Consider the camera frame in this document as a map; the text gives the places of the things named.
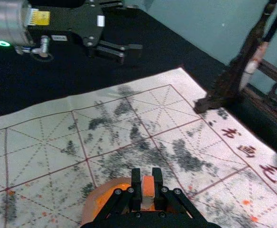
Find white brush hanging on rack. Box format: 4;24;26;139
241;40;267;88

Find black table cloth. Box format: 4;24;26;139
0;0;277;165

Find thin cable with silver plug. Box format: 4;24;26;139
14;35;54;63

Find small orange rectangular block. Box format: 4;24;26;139
141;175;157;210

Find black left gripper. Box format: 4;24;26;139
26;0;143;65

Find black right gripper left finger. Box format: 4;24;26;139
96;167;142;222

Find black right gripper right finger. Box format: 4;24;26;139
151;167;207;223

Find round orange dish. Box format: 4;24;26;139
81;177;193;228

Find white calligraphy sheet red grid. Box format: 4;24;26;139
0;67;277;228

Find dark wooden brush rack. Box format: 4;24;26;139
192;0;277;124

